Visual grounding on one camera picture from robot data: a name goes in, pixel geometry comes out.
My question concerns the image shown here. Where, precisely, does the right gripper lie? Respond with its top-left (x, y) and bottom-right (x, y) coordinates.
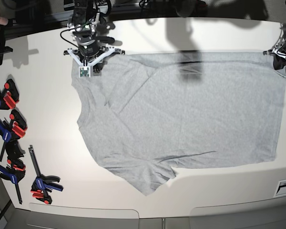
top-left (63, 35), bottom-right (125, 73)

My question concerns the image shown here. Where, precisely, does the white label sticker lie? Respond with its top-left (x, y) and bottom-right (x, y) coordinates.
top-left (274, 179), bottom-right (286, 198)

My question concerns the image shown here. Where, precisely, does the loose blue red bar clamp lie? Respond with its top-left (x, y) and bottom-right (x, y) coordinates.
top-left (29, 145), bottom-right (63, 205)

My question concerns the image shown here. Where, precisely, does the grey T-shirt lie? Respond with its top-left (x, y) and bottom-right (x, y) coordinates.
top-left (71, 52), bottom-right (286, 195)

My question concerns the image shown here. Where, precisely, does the top blue red bar clamp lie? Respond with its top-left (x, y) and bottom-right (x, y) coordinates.
top-left (0, 79), bottom-right (19, 110)

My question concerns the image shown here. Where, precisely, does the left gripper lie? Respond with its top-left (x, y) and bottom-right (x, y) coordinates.
top-left (263, 47), bottom-right (286, 70)

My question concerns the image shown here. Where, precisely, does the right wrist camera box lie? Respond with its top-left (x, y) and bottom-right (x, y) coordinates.
top-left (79, 66), bottom-right (92, 78)

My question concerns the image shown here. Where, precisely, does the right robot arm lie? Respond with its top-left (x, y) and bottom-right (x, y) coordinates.
top-left (60, 0), bottom-right (125, 77)

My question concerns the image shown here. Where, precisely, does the aluminium frame rail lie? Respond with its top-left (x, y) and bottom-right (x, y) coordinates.
top-left (5, 2), bottom-right (140, 39)

